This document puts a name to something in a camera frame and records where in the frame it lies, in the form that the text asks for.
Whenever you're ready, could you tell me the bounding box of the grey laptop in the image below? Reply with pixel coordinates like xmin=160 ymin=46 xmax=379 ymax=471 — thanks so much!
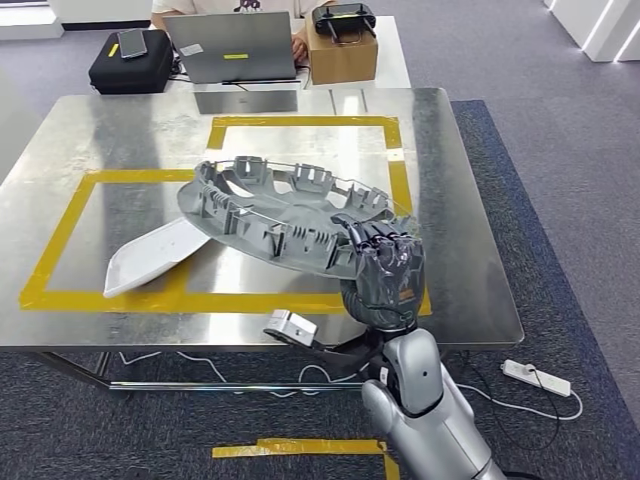
xmin=162 ymin=11 xmax=303 ymax=87

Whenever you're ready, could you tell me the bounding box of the white power strip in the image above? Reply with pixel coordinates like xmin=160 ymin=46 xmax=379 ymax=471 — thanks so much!
xmin=501 ymin=358 xmax=572 ymax=399

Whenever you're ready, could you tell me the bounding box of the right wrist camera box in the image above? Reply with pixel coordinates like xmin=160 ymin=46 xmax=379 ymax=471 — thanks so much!
xmin=265 ymin=309 xmax=319 ymax=349

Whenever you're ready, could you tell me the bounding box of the grey plastic wheel hubcap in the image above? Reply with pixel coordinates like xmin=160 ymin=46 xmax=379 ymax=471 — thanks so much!
xmin=176 ymin=156 xmax=421 ymax=280

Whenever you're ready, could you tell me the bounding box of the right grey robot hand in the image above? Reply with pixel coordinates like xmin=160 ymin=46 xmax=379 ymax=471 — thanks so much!
xmin=331 ymin=213 xmax=427 ymax=333

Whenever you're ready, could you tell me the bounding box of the white cable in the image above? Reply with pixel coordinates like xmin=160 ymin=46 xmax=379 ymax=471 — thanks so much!
xmin=454 ymin=382 xmax=584 ymax=423
xmin=118 ymin=349 xmax=381 ymax=400

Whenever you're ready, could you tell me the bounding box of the brown cardboard box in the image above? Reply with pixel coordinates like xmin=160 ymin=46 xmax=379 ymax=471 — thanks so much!
xmin=305 ymin=16 xmax=380 ymax=86

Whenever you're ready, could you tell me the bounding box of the black carry case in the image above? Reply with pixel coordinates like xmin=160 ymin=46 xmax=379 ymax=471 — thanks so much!
xmin=88 ymin=28 xmax=174 ymax=96

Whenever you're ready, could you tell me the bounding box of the thin black cable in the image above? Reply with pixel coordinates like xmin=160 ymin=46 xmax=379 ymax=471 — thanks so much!
xmin=462 ymin=351 xmax=562 ymax=453

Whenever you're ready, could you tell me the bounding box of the steel workbench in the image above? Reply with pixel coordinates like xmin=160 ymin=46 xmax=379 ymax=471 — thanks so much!
xmin=0 ymin=87 xmax=525 ymax=399

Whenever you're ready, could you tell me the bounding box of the white plastic body part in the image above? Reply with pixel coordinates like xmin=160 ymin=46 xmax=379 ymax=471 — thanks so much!
xmin=102 ymin=217 xmax=212 ymax=299

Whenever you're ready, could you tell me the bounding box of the black remote controller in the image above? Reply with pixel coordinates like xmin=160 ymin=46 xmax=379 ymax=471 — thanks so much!
xmin=310 ymin=3 xmax=377 ymax=42

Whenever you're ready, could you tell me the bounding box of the person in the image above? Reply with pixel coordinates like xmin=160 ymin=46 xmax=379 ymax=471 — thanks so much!
xmin=151 ymin=0 xmax=341 ymax=64

